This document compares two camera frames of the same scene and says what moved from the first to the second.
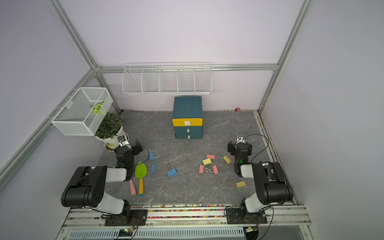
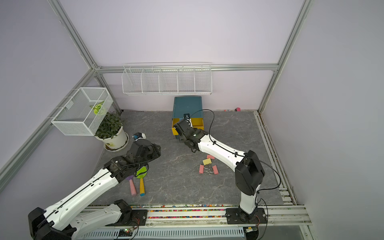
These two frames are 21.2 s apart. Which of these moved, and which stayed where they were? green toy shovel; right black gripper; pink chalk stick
Moved: right black gripper
Stayed: pink chalk stick; green toy shovel
